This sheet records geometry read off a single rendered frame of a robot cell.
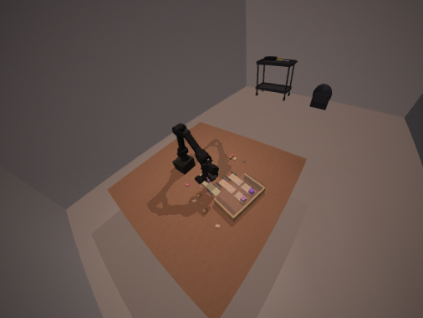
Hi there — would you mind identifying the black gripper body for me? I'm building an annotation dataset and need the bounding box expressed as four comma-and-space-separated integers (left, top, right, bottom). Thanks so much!
195, 164, 219, 184

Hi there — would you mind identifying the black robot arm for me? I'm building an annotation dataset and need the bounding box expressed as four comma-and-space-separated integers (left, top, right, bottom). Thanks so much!
172, 123, 218, 182

